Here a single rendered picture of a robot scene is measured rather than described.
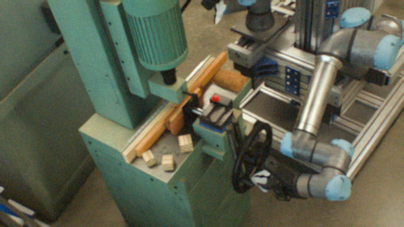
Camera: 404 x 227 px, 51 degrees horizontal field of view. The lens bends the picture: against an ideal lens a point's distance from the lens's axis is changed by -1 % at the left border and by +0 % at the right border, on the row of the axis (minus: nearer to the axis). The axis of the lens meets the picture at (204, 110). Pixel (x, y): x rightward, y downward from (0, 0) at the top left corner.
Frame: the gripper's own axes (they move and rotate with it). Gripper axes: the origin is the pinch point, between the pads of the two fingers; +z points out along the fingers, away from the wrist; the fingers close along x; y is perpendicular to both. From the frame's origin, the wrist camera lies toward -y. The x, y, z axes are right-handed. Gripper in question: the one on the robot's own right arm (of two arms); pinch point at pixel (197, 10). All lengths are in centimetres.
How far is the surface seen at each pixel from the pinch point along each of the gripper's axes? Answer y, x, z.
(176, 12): 4.5, -3.6, 10.6
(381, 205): -61, 137, -44
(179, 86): -22.4, 13.2, 12.9
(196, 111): -27.8, 24.3, 12.8
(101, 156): -76, 10, 35
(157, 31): 1.0, -3.7, 18.4
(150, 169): -34, 26, 40
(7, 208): -87, -4, 75
